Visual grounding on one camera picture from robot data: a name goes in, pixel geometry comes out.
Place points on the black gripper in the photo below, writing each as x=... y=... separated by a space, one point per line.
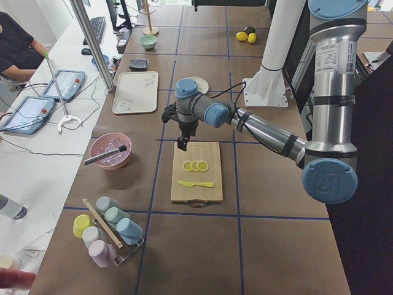
x=187 y=126

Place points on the cream round plate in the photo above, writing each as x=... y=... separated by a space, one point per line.
x=202 y=84

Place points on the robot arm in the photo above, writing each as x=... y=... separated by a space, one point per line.
x=329 y=158

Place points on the cream bear tray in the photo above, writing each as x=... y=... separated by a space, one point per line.
x=136 y=93

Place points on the lemon slice bottom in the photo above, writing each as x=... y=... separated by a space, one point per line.
x=187 y=166

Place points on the lemon slice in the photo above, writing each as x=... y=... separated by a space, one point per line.
x=194 y=165
x=202 y=166
x=187 y=166

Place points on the lemon slice middle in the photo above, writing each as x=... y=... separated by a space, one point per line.
x=194 y=165

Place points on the lemon slice top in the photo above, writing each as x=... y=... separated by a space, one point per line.
x=202 y=166

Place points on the yellow plastic knife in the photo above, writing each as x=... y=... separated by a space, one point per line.
x=199 y=184

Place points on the bamboo cutting board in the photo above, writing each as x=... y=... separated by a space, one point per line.
x=197 y=175

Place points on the steel muddler black tip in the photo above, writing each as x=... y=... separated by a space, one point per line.
x=104 y=155

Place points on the pink bowl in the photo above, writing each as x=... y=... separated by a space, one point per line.
x=108 y=142

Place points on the grey purple folded cloth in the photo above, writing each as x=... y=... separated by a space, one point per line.
x=139 y=64

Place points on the mint green bowl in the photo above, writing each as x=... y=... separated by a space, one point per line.
x=148 y=41

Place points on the mint green cup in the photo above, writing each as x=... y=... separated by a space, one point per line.
x=113 y=215

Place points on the light blue cup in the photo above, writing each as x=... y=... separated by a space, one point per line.
x=129 y=231

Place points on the wooden mug tree stand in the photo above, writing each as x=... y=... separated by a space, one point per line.
x=150 y=29

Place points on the yellow lemon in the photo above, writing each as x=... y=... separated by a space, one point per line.
x=241 y=36
x=252 y=37

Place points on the black device box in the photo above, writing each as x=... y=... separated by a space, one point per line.
x=122 y=40

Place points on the green lime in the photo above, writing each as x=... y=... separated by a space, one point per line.
x=249 y=30

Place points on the far teach pendant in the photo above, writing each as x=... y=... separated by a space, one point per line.
x=69 y=82

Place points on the teach pendant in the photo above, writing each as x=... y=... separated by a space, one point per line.
x=29 y=116
x=69 y=82

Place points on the black computer mouse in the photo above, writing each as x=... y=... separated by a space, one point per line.
x=86 y=51

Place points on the yellow cup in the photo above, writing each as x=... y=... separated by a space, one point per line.
x=81 y=222

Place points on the white grey cup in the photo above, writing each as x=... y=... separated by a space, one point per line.
x=92 y=234

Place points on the black keyboard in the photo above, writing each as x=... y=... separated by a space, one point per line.
x=98 y=26

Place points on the pink cup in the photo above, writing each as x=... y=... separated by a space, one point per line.
x=102 y=253

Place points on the near teach pendant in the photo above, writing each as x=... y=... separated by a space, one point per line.
x=29 y=116

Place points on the seated person black shirt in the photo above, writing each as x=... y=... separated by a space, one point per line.
x=21 y=54

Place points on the clear water bottle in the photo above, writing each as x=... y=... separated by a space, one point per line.
x=12 y=209

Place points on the white paper cup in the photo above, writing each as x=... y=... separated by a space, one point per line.
x=9 y=261

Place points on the red cylinder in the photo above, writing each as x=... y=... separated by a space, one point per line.
x=16 y=279

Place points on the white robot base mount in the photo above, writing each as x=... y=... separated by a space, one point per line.
x=267 y=87

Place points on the white wire cup rack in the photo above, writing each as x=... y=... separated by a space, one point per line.
x=113 y=237

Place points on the aluminium camera post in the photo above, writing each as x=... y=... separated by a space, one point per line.
x=84 y=22

